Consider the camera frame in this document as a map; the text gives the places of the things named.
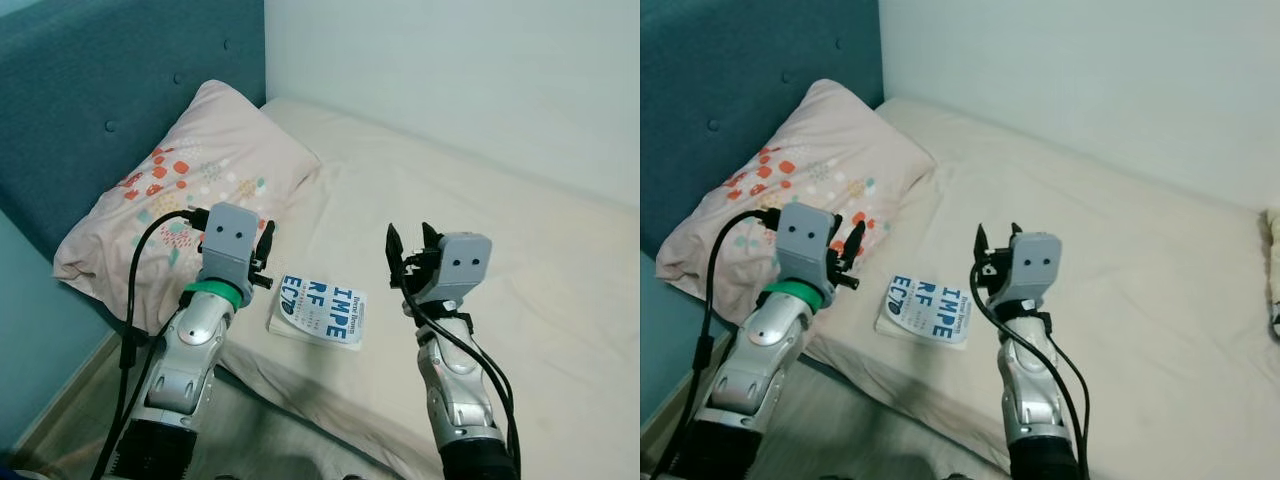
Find white book blue letters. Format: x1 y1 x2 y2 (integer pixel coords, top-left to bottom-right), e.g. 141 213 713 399
875 274 976 351
267 274 368 351

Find cream cartoon print quilt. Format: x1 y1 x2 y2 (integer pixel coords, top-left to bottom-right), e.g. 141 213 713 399
1265 208 1280 341

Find cream bed mattress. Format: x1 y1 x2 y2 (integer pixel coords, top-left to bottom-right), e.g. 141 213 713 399
800 97 1280 480
215 97 641 480

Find pink dotted pillow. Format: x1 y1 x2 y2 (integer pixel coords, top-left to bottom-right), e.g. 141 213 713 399
52 80 321 336
655 78 936 331

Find blue padded headboard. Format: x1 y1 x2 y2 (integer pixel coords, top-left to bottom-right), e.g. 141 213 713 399
0 0 266 266
640 0 883 291

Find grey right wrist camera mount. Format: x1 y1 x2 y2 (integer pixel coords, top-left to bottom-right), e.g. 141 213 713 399
432 233 493 306
1010 233 1063 306

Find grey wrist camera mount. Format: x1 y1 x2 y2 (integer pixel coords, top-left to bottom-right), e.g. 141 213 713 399
197 203 263 291
432 233 493 306
1010 233 1063 306
775 203 841 291

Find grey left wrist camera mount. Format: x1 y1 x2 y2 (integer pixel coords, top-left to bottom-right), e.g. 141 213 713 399
775 203 841 291
197 203 263 291

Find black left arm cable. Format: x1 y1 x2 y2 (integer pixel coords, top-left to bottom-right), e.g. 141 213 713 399
90 208 211 480
680 208 791 480

